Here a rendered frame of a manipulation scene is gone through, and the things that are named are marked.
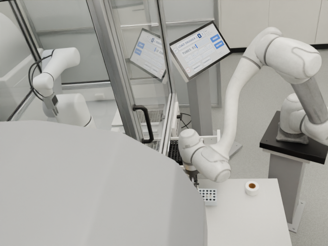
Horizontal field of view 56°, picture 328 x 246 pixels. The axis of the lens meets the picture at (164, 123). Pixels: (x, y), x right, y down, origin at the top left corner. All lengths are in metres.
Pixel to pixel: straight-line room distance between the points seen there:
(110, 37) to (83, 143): 0.39
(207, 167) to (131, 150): 0.68
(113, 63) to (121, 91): 0.10
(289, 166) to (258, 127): 1.28
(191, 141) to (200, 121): 1.44
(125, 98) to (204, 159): 0.46
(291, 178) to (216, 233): 0.78
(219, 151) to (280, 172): 0.94
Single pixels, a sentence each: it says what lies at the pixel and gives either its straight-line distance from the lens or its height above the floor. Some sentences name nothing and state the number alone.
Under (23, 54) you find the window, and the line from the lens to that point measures 1.10.
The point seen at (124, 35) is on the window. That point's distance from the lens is 1.13.
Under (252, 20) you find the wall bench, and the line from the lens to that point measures 4.50.
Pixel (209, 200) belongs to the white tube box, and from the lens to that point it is 1.69.
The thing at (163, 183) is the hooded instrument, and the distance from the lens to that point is 0.65.
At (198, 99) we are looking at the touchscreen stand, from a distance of 2.65.
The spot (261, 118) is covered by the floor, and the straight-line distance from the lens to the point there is 3.45.
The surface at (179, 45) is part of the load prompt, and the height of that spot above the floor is 1.16.
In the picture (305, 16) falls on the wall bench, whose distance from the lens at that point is 4.57.
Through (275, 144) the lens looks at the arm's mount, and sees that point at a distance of 1.98.
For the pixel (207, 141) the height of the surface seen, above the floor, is 0.86.
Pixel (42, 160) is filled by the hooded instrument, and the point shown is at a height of 1.77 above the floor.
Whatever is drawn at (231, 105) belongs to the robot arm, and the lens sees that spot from 1.37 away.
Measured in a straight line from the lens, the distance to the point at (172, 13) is 3.16.
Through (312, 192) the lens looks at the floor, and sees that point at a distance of 2.82.
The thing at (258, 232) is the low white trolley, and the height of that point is 0.76.
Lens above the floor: 2.15
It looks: 38 degrees down
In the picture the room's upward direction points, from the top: 11 degrees counter-clockwise
